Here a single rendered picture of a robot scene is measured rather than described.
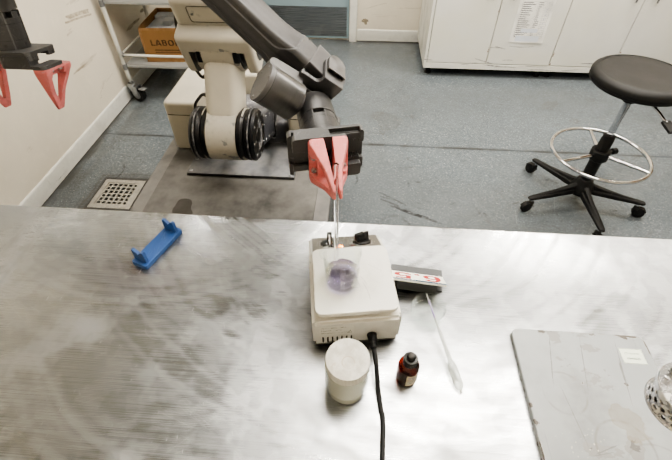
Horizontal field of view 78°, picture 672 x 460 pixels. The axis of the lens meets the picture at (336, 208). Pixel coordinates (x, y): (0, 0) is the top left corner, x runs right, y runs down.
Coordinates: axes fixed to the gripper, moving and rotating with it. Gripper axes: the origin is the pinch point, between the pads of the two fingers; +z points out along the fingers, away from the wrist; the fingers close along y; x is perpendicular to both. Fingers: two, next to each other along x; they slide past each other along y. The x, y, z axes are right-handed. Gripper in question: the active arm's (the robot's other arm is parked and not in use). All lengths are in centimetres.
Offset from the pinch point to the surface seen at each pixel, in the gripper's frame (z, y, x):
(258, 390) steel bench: 11.3, -13.2, 25.9
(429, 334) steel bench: 7.3, 13.6, 25.9
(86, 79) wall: -191, -101, 73
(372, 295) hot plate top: 4.3, 4.5, 17.1
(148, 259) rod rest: -15.2, -31.5, 25.0
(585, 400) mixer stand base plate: 21.0, 30.9, 24.8
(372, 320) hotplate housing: 7.0, 4.0, 19.3
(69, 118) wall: -167, -107, 82
